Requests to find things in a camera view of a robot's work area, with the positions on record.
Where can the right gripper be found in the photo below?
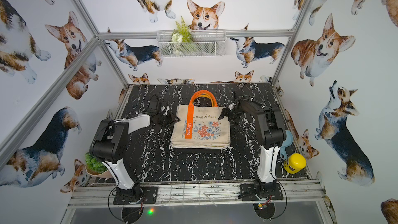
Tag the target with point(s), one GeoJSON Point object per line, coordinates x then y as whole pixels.
{"type": "Point", "coordinates": [225, 112]}

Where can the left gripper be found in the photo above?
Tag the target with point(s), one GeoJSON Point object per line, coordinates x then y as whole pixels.
{"type": "Point", "coordinates": [166, 117]}

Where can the black canvas bag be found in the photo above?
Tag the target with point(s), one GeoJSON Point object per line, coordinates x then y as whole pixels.
{"type": "Point", "coordinates": [200, 149]}

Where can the cream bag orange handles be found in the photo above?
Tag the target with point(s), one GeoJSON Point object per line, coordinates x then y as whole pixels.
{"type": "Point", "coordinates": [199, 126]}

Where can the cream bag yellow handles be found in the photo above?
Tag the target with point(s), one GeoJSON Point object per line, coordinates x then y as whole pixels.
{"type": "Point", "coordinates": [208, 96]}

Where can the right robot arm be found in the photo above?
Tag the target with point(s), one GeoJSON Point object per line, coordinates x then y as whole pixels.
{"type": "Point", "coordinates": [270, 134]}

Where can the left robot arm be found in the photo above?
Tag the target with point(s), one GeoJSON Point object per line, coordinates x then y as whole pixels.
{"type": "Point", "coordinates": [111, 140]}

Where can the light blue dustpan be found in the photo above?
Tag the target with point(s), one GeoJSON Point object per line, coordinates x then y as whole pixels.
{"type": "Point", "coordinates": [287, 143]}

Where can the tan round object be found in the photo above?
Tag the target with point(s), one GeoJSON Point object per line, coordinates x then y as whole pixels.
{"type": "Point", "coordinates": [106, 175]}

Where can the green leafy plant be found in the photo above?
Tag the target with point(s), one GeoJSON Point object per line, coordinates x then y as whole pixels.
{"type": "Point", "coordinates": [94, 164]}

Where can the green fern with white flower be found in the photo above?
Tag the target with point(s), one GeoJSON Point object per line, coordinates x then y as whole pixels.
{"type": "Point", "coordinates": [182, 39]}

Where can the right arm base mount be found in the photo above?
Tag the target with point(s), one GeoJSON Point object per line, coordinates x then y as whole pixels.
{"type": "Point", "coordinates": [260, 192]}

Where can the white wire wall basket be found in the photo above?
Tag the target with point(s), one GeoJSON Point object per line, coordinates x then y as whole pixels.
{"type": "Point", "coordinates": [207, 44]}

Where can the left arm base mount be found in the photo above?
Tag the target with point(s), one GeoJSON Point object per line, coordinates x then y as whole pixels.
{"type": "Point", "coordinates": [137, 195]}

